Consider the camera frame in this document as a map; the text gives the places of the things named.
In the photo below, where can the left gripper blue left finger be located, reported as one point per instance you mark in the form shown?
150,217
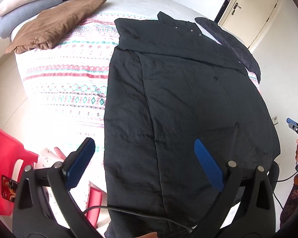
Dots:
76,162

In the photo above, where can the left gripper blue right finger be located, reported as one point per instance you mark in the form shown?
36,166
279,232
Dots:
211,168

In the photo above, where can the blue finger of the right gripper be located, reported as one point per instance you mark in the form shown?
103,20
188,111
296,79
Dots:
291,122
294,127

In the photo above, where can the black button-up coat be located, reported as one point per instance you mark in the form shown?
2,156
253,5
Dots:
167,193

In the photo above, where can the patterned right sleeve forearm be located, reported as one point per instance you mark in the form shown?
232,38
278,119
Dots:
291,203

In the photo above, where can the cream bedroom door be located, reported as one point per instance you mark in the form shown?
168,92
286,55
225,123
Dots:
246,19

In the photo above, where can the left hand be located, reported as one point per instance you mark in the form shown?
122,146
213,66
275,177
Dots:
149,235

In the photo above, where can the dark patterned card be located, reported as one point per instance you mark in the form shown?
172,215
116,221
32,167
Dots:
8,188

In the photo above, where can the red plastic stool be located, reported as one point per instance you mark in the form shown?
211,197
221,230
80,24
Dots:
11,150

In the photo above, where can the white mattress bed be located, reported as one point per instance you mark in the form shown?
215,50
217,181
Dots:
97,31

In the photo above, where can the patterned knit bed cover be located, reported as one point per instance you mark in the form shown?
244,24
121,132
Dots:
72,74

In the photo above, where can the black quilted jacket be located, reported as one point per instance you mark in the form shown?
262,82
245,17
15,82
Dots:
229,40

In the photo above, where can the brown folded garment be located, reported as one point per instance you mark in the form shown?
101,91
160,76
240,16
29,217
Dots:
51,25

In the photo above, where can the grey-blue folded blanket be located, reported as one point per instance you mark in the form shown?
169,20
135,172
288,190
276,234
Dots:
13,18

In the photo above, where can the white wall socket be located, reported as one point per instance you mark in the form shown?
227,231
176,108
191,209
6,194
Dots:
275,120

